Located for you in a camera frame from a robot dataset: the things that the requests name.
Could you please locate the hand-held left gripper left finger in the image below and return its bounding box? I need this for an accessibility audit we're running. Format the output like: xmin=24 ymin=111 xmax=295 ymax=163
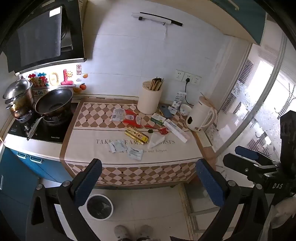
xmin=25 ymin=158 xmax=102 ymax=241

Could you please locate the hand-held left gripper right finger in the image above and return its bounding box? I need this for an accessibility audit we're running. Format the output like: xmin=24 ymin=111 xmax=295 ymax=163
xmin=195 ymin=159 xmax=272 ymax=241

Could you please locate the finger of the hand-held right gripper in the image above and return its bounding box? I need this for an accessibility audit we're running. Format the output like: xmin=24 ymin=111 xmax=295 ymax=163
xmin=222 ymin=153 xmax=282 ymax=178
xmin=235 ymin=146 xmax=278 ymax=167

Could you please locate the white trash bin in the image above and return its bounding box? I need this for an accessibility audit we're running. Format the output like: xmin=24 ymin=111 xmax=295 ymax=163
xmin=85 ymin=194 xmax=114 ymax=220

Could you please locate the long white box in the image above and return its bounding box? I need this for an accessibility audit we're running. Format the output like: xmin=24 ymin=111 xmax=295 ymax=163
xmin=163 ymin=119 xmax=188 ymax=143

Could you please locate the yellow box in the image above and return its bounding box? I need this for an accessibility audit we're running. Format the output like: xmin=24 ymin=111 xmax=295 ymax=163
xmin=124 ymin=127 xmax=149 ymax=142

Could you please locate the person's right hand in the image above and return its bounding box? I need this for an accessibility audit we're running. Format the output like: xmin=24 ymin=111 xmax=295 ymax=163
xmin=264 ymin=196 xmax=296 ymax=241

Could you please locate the white crumpled packet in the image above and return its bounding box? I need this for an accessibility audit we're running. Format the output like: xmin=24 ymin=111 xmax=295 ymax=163
xmin=109 ymin=141 xmax=125 ymax=154

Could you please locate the checkered table cloth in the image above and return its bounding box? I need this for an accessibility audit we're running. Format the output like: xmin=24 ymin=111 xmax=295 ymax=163
xmin=60 ymin=97 xmax=216 ymax=187

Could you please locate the white labelled packet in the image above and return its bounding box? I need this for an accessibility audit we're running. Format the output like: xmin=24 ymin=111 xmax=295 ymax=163
xmin=128 ymin=148 xmax=144 ymax=160

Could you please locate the grey shoe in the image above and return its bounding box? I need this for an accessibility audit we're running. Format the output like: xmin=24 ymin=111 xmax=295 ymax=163
xmin=114 ymin=225 xmax=131 ymax=240
xmin=139 ymin=225 xmax=154 ymax=240

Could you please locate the white electric kettle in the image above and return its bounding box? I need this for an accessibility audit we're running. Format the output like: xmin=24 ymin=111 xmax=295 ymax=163
xmin=184 ymin=96 xmax=218 ymax=132

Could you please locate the black gas stove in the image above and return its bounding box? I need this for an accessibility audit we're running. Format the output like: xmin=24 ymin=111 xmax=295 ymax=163
xmin=7 ymin=102 xmax=80 ymax=144

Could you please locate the sliding glass door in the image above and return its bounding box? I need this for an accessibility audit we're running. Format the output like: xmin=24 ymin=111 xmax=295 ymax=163
xmin=203 ymin=35 xmax=296 ymax=167

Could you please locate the white tissue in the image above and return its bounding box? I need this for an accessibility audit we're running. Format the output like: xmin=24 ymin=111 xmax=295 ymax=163
xmin=147 ymin=134 xmax=166 ymax=149

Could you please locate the blue base cabinet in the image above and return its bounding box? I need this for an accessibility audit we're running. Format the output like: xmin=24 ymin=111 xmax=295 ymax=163
xmin=0 ymin=146 xmax=77 ymax=223

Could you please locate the small white bowl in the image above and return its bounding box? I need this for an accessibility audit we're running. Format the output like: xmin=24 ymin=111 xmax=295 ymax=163
xmin=179 ymin=104 xmax=192 ymax=116

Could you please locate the white printed packet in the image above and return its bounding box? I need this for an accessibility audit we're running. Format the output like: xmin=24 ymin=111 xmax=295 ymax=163
xmin=110 ymin=108 xmax=126 ymax=122

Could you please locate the green box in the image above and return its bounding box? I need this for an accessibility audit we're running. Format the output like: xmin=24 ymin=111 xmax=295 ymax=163
xmin=150 ymin=113 xmax=167 ymax=126

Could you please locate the white printed carton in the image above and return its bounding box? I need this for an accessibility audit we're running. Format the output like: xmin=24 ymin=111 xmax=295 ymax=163
xmin=172 ymin=91 xmax=186 ymax=109

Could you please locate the blue phone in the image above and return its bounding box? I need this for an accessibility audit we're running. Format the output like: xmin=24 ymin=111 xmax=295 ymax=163
xmin=158 ymin=104 xmax=173 ymax=117

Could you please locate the black wok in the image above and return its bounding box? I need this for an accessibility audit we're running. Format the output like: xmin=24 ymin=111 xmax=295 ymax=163
xmin=26 ymin=88 xmax=74 ymax=141

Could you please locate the cream chopstick holder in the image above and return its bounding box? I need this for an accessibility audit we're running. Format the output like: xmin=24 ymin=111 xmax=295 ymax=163
xmin=137 ymin=79 xmax=163 ymax=115

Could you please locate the steel pot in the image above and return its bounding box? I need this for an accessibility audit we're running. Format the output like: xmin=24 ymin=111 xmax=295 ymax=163
xmin=3 ymin=79 xmax=35 ymax=119

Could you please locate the bundle of wooden chopsticks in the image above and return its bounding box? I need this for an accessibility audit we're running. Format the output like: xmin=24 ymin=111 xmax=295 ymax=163
xmin=148 ymin=77 xmax=164 ymax=91

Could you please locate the black range hood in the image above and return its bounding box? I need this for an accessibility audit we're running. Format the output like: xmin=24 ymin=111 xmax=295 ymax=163
xmin=3 ymin=0 xmax=87 ymax=73

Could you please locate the wooden frame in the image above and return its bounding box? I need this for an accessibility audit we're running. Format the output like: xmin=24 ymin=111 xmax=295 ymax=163
xmin=178 ymin=182 xmax=222 ymax=241

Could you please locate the black plug with cable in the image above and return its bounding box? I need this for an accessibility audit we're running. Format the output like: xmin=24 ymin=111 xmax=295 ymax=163
xmin=184 ymin=78 xmax=192 ymax=106

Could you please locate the pink figure wall decoration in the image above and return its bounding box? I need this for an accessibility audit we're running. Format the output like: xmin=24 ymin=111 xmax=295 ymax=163
xmin=60 ymin=69 xmax=74 ymax=86

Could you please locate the yellow frame wall decoration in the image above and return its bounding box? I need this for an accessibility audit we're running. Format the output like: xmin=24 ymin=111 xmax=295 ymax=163
xmin=48 ymin=72 xmax=59 ymax=86

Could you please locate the colourful letter wall decoration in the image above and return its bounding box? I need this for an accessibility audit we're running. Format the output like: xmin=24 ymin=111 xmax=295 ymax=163
xmin=28 ymin=73 xmax=50 ymax=88

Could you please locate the blue wall cabinet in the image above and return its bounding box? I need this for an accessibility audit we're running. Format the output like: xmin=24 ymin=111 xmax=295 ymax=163
xmin=208 ymin=0 xmax=267 ymax=45

